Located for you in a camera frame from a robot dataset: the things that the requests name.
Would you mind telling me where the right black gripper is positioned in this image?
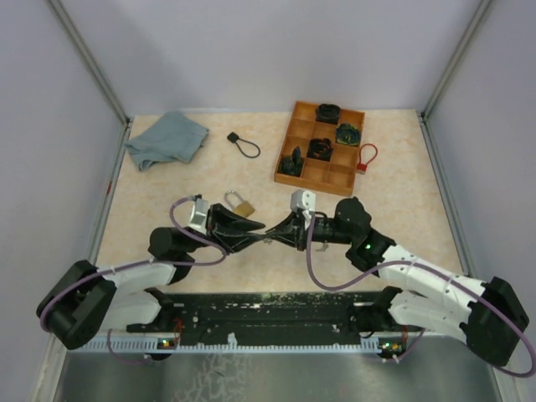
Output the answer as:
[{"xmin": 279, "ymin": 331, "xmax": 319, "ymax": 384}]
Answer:
[{"xmin": 265, "ymin": 210, "xmax": 355, "ymax": 252}]

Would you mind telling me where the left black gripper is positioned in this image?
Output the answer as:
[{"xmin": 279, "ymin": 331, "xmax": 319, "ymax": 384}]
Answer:
[{"xmin": 185, "ymin": 204, "xmax": 266, "ymax": 256}]

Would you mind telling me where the brass padlock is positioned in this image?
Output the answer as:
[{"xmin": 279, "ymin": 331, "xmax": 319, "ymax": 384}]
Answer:
[{"xmin": 224, "ymin": 190, "xmax": 255, "ymax": 218}]

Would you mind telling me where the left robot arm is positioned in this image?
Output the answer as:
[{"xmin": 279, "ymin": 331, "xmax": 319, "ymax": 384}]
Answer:
[{"xmin": 36, "ymin": 198, "xmax": 265, "ymax": 350}]

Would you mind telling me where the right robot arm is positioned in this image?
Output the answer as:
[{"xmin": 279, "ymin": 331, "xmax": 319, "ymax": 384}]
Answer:
[{"xmin": 266, "ymin": 190, "xmax": 529, "ymax": 369}]

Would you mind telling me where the wooden compartment tray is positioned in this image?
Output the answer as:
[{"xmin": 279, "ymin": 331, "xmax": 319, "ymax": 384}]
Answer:
[{"xmin": 274, "ymin": 101, "xmax": 365, "ymax": 196}]

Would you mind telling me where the blue folded cloth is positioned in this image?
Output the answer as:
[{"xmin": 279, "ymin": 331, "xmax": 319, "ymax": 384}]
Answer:
[{"xmin": 125, "ymin": 111, "xmax": 209, "ymax": 172}]

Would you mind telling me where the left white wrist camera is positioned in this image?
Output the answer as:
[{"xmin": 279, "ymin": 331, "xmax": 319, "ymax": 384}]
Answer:
[{"xmin": 187, "ymin": 194, "xmax": 210, "ymax": 235}]

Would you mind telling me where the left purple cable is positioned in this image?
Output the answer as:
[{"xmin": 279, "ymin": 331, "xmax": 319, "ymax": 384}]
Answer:
[{"xmin": 39, "ymin": 195, "xmax": 229, "ymax": 365}]

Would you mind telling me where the purple cable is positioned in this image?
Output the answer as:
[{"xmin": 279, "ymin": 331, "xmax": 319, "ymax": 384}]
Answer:
[
  {"xmin": 305, "ymin": 211, "xmax": 536, "ymax": 376},
  {"xmin": 39, "ymin": 195, "xmax": 229, "ymax": 365}
]

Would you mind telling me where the dark crumpled strap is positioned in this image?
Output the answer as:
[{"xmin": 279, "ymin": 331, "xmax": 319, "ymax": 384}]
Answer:
[{"xmin": 280, "ymin": 145, "xmax": 306, "ymax": 177}]

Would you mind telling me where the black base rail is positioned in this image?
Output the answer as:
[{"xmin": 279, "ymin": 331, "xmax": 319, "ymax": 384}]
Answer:
[{"xmin": 126, "ymin": 289, "xmax": 403, "ymax": 333}]

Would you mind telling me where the black red coiled strap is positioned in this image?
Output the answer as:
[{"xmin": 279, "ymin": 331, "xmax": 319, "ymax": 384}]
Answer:
[{"xmin": 307, "ymin": 137, "xmax": 335, "ymax": 161}]

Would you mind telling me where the black cable lock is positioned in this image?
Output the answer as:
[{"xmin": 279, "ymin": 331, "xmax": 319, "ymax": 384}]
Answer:
[{"xmin": 226, "ymin": 131, "xmax": 261, "ymax": 159}]

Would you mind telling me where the red cable lock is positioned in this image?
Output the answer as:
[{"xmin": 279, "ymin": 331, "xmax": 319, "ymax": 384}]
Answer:
[{"xmin": 356, "ymin": 143, "xmax": 379, "ymax": 174}]

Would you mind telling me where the green yellow coiled strap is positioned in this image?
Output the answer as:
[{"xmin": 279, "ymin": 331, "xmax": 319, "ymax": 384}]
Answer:
[{"xmin": 335, "ymin": 122, "xmax": 362, "ymax": 147}]

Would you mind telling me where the white toothed cable duct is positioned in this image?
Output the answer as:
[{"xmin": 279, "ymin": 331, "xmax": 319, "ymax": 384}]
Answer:
[{"xmin": 75, "ymin": 331, "xmax": 407, "ymax": 354}]

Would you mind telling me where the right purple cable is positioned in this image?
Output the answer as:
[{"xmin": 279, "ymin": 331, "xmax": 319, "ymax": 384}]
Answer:
[{"xmin": 305, "ymin": 211, "xmax": 536, "ymax": 376}]

